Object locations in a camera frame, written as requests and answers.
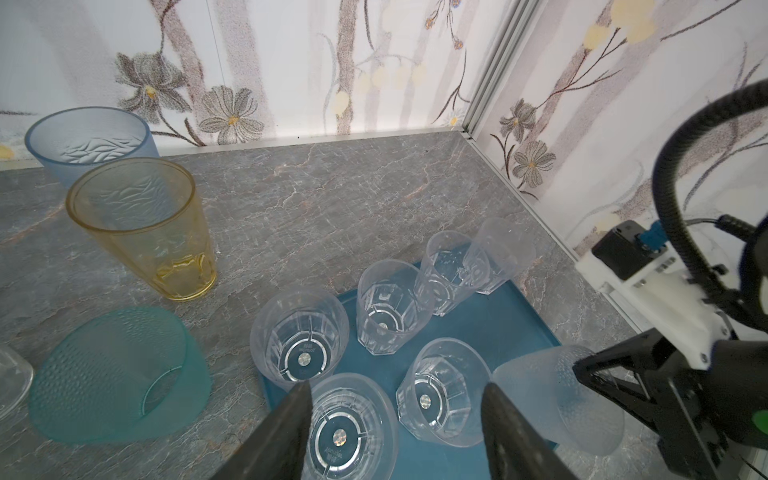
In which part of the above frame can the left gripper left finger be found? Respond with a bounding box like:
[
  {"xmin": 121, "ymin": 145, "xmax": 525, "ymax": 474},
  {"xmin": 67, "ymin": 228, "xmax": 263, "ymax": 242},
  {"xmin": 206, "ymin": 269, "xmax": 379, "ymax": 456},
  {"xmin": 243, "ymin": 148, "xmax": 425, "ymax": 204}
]
[{"xmin": 212, "ymin": 381, "xmax": 313, "ymax": 479}]

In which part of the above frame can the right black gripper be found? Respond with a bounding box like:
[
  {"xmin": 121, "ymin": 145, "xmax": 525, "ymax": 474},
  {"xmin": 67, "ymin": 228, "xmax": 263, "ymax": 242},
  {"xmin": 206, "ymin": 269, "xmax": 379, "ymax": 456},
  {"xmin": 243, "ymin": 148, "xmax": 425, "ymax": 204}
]
[{"xmin": 573, "ymin": 329, "xmax": 767, "ymax": 479}]

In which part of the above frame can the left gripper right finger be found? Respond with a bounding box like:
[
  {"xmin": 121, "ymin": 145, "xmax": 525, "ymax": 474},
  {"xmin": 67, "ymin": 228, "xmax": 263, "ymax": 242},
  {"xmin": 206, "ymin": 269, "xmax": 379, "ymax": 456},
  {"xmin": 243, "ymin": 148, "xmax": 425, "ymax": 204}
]
[{"xmin": 481, "ymin": 383, "xmax": 577, "ymax": 480}]

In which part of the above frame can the clear faceted glass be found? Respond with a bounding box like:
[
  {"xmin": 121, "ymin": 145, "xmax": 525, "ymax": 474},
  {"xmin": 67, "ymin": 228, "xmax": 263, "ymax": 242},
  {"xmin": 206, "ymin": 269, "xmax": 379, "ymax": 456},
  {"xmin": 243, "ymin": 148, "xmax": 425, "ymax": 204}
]
[
  {"xmin": 302, "ymin": 373, "xmax": 399, "ymax": 479},
  {"xmin": 420, "ymin": 230, "xmax": 490, "ymax": 317},
  {"xmin": 396, "ymin": 337, "xmax": 491, "ymax": 448},
  {"xmin": 250, "ymin": 287, "xmax": 350, "ymax": 391},
  {"xmin": 462, "ymin": 217, "xmax": 536, "ymax": 295},
  {"xmin": 356, "ymin": 259, "xmax": 435, "ymax": 356}
]

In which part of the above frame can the teal plastic tray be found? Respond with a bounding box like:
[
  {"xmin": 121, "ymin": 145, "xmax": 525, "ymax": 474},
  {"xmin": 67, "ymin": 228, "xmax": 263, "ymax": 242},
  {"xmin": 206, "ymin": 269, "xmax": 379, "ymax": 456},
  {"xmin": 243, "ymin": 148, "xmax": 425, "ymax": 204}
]
[{"xmin": 259, "ymin": 263, "xmax": 562, "ymax": 480}]

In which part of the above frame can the yellow tall plastic cup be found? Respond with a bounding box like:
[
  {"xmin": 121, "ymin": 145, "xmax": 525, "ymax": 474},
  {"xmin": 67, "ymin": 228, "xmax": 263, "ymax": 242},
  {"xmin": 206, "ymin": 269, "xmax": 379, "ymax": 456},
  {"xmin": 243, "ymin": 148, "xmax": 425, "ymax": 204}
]
[{"xmin": 65, "ymin": 157, "xmax": 217, "ymax": 302}]

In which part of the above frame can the blue tall plastic cup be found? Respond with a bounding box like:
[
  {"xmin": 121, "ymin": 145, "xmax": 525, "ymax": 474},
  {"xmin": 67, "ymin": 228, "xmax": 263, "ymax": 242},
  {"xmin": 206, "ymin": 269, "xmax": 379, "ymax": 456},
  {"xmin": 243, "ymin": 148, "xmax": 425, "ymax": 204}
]
[{"xmin": 24, "ymin": 106, "xmax": 159, "ymax": 188}]

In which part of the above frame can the green tall plastic cup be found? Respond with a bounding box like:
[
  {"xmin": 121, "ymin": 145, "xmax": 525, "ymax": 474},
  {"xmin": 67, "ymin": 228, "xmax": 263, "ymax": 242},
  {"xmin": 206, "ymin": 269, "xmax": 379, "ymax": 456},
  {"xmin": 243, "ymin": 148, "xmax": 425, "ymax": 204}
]
[{"xmin": 28, "ymin": 307, "xmax": 212, "ymax": 445}]

